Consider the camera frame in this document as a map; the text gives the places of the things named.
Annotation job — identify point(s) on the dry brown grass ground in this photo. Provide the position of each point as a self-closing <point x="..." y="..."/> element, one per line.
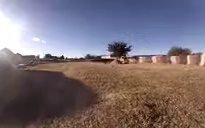
<point x="136" y="93"/>

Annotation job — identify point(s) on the dark green tree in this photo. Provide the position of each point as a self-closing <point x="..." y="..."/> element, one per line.
<point x="178" y="51"/>

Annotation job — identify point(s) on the pale house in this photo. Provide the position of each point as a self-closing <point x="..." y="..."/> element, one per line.
<point x="13" y="56"/>

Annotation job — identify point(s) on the row of tan wall panels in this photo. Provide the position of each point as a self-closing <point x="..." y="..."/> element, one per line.
<point x="176" y="59"/>

